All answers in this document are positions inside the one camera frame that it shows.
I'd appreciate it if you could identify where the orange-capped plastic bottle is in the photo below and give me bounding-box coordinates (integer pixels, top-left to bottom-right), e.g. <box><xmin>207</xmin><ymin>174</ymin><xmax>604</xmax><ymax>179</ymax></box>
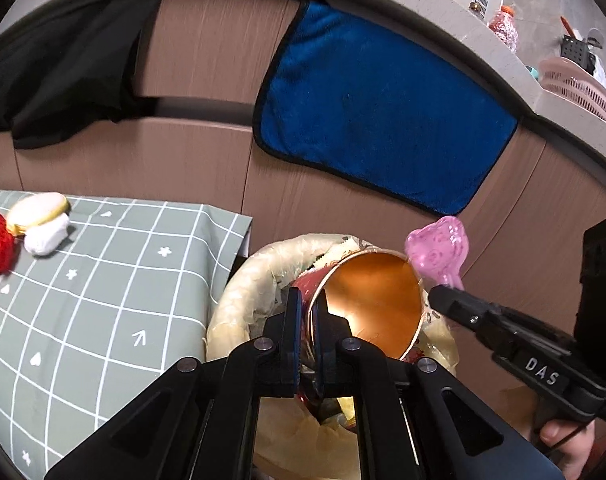
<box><xmin>487</xmin><ymin>5</ymin><xmax>520</xmax><ymax>56</ymax></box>

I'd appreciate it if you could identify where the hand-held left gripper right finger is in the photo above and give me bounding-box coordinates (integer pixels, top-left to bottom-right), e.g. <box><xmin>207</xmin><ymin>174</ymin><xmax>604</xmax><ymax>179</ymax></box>
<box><xmin>310</xmin><ymin>292</ymin><xmax>566</xmax><ymax>480</ymax></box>

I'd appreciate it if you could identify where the grey stone kitchen countertop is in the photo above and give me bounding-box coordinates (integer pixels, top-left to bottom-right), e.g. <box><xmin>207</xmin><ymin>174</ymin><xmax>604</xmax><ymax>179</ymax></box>
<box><xmin>0</xmin><ymin>0</ymin><xmax>606</xmax><ymax>181</ymax></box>

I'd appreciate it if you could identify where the pink heart-shaped plastic tray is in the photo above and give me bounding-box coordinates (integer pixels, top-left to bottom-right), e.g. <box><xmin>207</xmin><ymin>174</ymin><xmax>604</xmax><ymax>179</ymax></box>
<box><xmin>404</xmin><ymin>215</ymin><xmax>470</xmax><ymax>292</ymax></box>

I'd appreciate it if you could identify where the red paper cup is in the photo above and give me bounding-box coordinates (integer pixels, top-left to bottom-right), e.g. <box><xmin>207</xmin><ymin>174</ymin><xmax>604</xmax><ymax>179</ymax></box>
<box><xmin>289</xmin><ymin>250</ymin><xmax>430</xmax><ymax>367</ymax></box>

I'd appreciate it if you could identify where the black cloth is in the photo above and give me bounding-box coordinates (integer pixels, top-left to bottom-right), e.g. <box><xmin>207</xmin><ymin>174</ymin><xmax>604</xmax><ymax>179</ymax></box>
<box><xmin>0</xmin><ymin>0</ymin><xmax>164</xmax><ymax>151</ymax></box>

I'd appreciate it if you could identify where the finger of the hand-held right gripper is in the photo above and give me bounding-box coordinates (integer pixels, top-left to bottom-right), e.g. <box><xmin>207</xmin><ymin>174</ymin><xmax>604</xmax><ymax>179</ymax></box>
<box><xmin>427</xmin><ymin>284</ymin><xmax>575</xmax><ymax>357</ymax></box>

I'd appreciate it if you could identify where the beige printed snack packet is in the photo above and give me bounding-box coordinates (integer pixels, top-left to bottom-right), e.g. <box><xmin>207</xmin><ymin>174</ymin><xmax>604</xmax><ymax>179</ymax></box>
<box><xmin>310</xmin><ymin>236</ymin><xmax>379</xmax><ymax>267</ymax></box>

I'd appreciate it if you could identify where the blue towel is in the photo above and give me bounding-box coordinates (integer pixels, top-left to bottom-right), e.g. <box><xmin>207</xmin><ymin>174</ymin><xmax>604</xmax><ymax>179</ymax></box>
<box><xmin>253</xmin><ymin>0</ymin><xmax>520</xmax><ymax>217</ymax></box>

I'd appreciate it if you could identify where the green checked tablecloth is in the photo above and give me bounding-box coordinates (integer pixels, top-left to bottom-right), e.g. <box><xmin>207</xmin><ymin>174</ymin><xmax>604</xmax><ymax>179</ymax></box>
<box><xmin>0</xmin><ymin>189</ymin><xmax>254</xmax><ymax>480</ymax></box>

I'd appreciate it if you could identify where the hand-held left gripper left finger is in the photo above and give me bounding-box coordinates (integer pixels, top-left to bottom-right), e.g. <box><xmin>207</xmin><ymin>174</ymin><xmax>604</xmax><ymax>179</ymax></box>
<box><xmin>43</xmin><ymin>287</ymin><xmax>304</xmax><ymax>480</ymax></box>

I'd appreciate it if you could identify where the black utensil holder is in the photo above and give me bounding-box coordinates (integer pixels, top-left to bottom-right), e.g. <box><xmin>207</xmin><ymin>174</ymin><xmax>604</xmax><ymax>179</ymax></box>
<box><xmin>560</xmin><ymin>35</ymin><xmax>597</xmax><ymax>76</ymax></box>

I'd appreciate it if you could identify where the pink dish basket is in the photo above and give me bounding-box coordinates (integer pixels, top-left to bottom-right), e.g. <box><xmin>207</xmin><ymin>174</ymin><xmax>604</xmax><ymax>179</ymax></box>
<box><xmin>538</xmin><ymin>56</ymin><xmax>606</xmax><ymax>136</ymax></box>

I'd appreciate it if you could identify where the person's right hand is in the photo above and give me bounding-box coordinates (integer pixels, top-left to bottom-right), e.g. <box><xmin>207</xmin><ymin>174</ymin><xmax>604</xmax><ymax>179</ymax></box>
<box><xmin>533</xmin><ymin>416</ymin><xmax>597</xmax><ymax>480</ymax></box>

